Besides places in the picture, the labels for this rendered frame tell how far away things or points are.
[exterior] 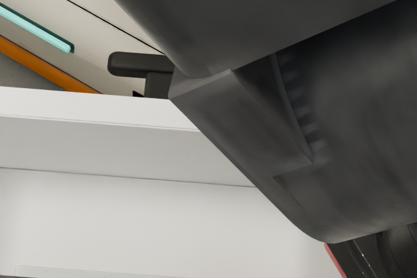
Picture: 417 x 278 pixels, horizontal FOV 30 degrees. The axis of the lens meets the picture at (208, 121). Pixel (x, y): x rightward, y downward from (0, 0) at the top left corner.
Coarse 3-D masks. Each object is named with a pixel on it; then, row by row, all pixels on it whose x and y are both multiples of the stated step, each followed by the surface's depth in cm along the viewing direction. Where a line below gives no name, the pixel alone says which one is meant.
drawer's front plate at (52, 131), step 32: (0, 96) 42; (32, 96) 43; (64, 96) 43; (96, 96) 43; (0, 128) 44; (32, 128) 44; (64, 128) 43; (96, 128) 43; (128, 128) 43; (160, 128) 42; (192, 128) 42; (0, 160) 49; (32, 160) 49; (64, 160) 48; (96, 160) 48; (128, 160) 48; (160, 160) 47; (192, 160) 47; (224, 160) 46
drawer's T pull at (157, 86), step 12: (108, 60) 46; (120, 60) 45; (132, 60) 45; (144, 60) 46; (156, 60) 46; (168, 60) 46; (120, 72) 46; (132, 72) 46; (144, 72) 46; (156, 72) 45; (168, 72) 45; (156, 84) 45; (168, 84) 45; (144, 96) 45; (156, 96) 45
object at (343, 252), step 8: (336, 248) 29; (344, 248) 28; (336, 256) 29; (344, 256) 28; (352, 256) 27; (344, 264) 29; (352, 264) 28; (360, 264) 27; (344, 272) 29; (352, 272) 28; (360, 272) 27
